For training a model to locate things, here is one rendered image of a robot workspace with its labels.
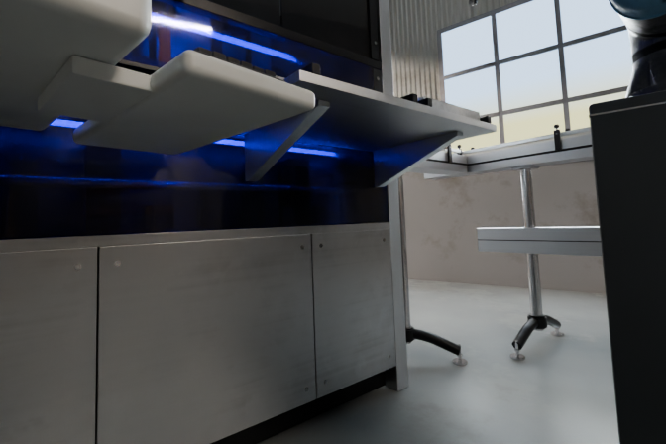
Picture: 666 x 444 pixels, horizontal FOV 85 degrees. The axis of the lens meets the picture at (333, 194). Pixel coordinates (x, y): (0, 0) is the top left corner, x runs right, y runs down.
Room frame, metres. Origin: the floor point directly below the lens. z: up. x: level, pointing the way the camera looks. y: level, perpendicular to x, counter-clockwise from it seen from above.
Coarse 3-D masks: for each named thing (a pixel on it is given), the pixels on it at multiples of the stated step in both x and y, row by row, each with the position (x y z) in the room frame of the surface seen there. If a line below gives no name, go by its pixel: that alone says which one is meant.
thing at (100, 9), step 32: (0, 0) 0.28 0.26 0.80; (32, 0) 0.28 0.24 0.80; (64, 0) 0.29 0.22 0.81; (96, 0) 0.31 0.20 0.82; (128, 0) 0.33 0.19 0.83; (0, 32) 0.32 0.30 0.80; (32, 32) 0.33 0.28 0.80; (64, 32) 0.33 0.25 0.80; (96, 32) 0.33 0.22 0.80; (128, 32) 0.34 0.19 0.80; (0, 64) 0.39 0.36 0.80; (32, 64) 0.39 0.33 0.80; (0, 96) 0.48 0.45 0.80; (32, 96) 0.49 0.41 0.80; (32, 128) 0.64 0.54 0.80
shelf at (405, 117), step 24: (336, 96) 0.70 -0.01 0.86; (360, 96) 0.71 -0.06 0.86; (384, 96) 0.75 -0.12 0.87; (336, 120) 0.87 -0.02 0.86; (360, 120) 0.88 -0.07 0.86; (384, 120) 0.89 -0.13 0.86; (408, 120) 0.90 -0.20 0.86; (432, 120) 0.91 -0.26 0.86; (456, 120) 0.92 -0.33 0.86; (336, 144) 1.15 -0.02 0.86; (360, 144) 1.16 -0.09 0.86; (384, 144) 1.18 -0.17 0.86
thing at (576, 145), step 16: (512, 144) 1.74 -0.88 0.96; (528, 144) 1.75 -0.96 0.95; (544, 144) 1.61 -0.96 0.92; (560, 144) 1.55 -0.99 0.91; (576, 144) 1.52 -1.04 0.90; (480, 160) 1.85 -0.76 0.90; (496, 160) 1.79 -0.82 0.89; (512, 160) 1.72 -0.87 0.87; (528, 160) 1.67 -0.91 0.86; (544, 160) 1.61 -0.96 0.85; (560, 160) 1.57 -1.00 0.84; (576, 160) 1.58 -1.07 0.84; (432, 176) 2.08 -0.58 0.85; (448, 176) 2.05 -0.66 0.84
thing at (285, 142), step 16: (320, 112) 0.74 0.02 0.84; (272, 128) 0.86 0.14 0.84; (288, 128) 0.80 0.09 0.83; (304, 128) 0.79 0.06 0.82; (256, 144) 0.92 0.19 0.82; (272, 144) 0.86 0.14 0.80; (288, 144) 0.83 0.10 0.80; (256, 160) 0.93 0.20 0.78; (272, 160) 0.89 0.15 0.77; (256, 176) 0.95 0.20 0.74
